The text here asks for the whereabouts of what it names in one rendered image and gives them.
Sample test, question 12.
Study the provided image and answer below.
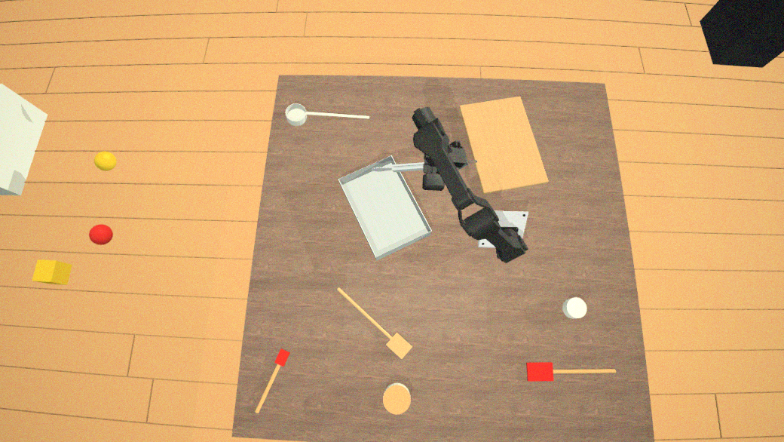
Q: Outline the white cylinder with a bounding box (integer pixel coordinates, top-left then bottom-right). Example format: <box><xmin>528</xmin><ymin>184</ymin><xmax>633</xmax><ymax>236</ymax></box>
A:
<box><xmin>562</xmin><ymin>298</ymin><xmax>586</xmax><ymax>319</ymax></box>

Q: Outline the white measuring scoop with long handle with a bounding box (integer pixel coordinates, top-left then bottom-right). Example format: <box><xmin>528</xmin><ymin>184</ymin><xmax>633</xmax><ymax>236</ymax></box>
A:
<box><xmin>286</xmin><ymin>103</ymin><xmax>369</xmax><ymax>126</ymax></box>

